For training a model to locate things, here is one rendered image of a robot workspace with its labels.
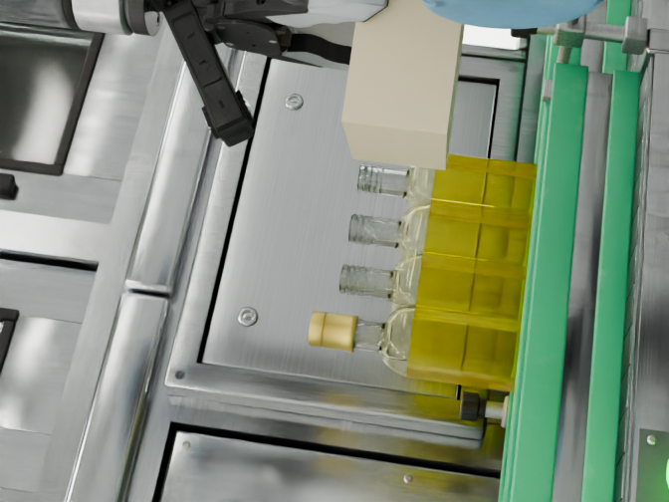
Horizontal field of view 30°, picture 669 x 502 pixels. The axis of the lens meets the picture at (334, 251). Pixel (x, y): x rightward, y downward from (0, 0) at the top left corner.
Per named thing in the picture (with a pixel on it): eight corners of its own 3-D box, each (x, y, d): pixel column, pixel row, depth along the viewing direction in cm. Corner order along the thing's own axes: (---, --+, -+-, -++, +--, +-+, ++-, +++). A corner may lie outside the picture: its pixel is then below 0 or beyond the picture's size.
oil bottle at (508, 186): (613, 199, 129) (408, 174, 131) (623, 171, 124) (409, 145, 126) (610, 247, 127) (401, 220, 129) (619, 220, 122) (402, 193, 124)
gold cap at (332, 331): (351, 360, 119) (307, 354, 120) (357, 337, 122) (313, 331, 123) (354, 331, 117) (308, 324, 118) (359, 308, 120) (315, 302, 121)
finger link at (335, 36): (403, 8, 103) (306, -26, 98) (393, 77, 102) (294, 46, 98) (383, 16, 106) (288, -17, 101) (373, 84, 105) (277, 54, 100)
